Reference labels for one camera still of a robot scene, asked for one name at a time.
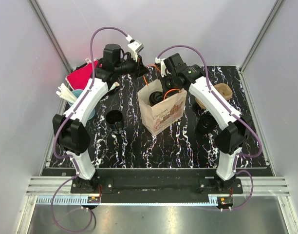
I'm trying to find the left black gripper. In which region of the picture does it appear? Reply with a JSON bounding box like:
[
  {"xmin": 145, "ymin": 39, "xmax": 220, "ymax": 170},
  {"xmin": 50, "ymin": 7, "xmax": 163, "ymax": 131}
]
[{"xmin": 114, "ymin": 52, "xmax": 149, "ymax": 80}]

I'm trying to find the single black paper cup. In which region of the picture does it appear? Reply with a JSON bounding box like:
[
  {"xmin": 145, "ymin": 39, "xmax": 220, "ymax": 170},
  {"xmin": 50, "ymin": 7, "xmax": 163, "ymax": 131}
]
[{"xmin": 149, "ymin": 91, "xmax": 164, "ymax": 106}]

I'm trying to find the cream bear paper bag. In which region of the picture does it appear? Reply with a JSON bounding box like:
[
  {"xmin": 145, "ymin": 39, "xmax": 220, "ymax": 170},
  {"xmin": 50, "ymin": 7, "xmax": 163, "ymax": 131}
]
[{"xmin": 137, "ymin": 63, "xmax": 187, "ymax": 135}]

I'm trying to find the black cup stack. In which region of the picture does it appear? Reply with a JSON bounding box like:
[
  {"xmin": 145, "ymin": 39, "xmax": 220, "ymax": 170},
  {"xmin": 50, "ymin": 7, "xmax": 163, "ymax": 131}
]
[
  {"xmin": 105, "ymin": 110, "xmax": 124, "ymax": 131},
  {"xmin": 196, "ymin": 113, "xmax": 217, "ymax": 134}
]

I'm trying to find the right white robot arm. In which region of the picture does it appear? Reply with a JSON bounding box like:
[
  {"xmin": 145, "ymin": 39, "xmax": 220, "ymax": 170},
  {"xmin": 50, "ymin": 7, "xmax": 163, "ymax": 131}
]
[{"xmin": 155, "ymin": 53, "xmax": 252, "ymax": 194}]

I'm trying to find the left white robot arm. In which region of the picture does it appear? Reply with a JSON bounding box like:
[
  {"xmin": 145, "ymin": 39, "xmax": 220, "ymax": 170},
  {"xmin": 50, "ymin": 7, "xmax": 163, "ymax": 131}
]
[{"xmin": 53, "ymin": 40, "xmax": 148, "ymax": 193}]

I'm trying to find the red napkin stack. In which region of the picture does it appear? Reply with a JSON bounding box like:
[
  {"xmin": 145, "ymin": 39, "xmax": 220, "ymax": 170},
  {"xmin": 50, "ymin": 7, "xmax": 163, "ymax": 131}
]
[{"xmin": 65, "ymin": 62, "xmax": 92, "ymax": 90}]

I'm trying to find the light blue cup holder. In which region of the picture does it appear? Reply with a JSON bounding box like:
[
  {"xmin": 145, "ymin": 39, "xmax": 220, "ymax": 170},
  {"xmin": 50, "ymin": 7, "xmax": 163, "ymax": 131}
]
[{"xmin": 67, "ymin": 89, "xmax": 96, "ymax": 121}]

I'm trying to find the white stirrer sticks bundle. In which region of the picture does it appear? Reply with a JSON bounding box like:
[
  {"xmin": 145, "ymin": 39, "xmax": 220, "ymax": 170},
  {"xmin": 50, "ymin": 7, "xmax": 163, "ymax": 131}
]
[{"xmin": 56, "ymin": 83, "xmax": 77, "ymax": 103}]

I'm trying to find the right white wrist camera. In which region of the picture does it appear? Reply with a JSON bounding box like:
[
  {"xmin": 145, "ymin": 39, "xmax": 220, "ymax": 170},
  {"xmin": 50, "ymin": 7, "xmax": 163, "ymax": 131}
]
[{"xmin": 155, "ymin": 58, "xmax": 168, "ymax": 77}]

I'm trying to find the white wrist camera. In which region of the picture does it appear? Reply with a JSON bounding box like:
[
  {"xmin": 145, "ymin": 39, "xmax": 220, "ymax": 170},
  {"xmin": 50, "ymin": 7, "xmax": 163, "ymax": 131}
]
[
  {"xmin": 155, "ymin": 58, "xmax": 168, "ymax": 77},
  {"xmin": 126, "ymin": 34, "xmax": 144, "ymax": 61}
]

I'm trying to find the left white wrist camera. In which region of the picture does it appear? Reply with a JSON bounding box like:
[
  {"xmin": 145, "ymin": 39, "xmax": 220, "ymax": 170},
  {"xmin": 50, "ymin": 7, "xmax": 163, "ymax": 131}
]
[{"xmin": 126, "ymin": 34, "xmax": 144, "ymax": 61}]

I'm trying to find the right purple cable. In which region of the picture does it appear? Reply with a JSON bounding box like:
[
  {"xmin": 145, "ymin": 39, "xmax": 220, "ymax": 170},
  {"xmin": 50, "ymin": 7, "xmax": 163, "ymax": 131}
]
[{"xmin": 155, "ymin": 45, "xmax": 263, "ymax": 211}]

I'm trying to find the purple cable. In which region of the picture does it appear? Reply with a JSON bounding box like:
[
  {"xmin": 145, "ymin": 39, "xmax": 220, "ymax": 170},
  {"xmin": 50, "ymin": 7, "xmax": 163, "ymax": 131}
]
[
  {"xmin": 50, "ymin": 27, "xmax": 135, "ymax": 232},
  {"xmin": 155, "ymin": 45, "xmax": 263, "ymax": 211}
]

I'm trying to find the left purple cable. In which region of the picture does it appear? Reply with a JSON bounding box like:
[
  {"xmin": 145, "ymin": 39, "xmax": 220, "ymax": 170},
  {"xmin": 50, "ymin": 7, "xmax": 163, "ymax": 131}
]
[{"xmin": 50, "ymin": 27, "xmax": 135, "ymax": 232}]

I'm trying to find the aluminium rail frame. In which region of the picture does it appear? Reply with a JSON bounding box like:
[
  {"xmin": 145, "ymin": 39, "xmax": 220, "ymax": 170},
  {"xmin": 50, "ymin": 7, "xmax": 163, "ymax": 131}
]
[{"xmin": 24, "ymin": 0, "xmax": 298, "ymax": 234}]

